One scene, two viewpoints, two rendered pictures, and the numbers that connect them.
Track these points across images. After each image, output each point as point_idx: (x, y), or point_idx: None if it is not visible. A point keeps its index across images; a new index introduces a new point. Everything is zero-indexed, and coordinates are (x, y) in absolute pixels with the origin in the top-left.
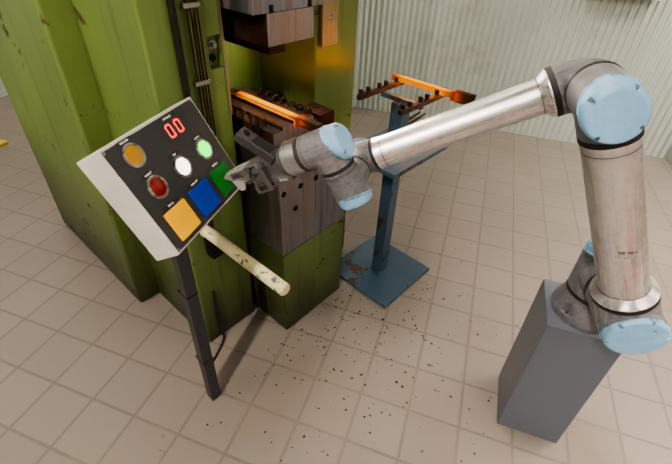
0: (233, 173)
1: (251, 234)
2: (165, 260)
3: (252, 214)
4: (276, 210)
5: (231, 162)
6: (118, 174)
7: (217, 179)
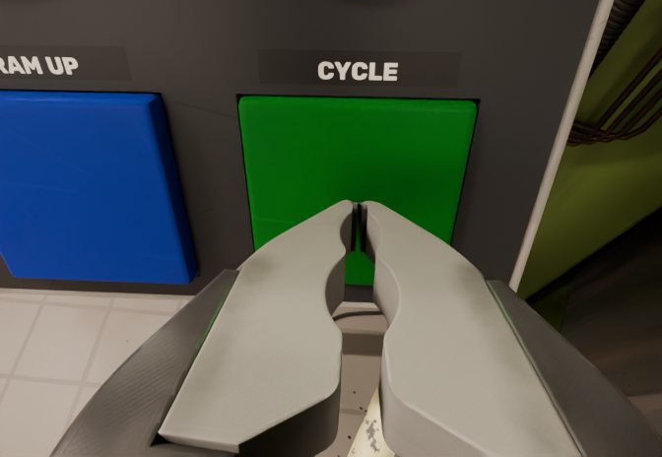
0: (208, 304)
1: (571, 288)
2: None
3: (611, 276)
4: (644, 372)
5: (545, 162)
6: None
7: (273, 175)
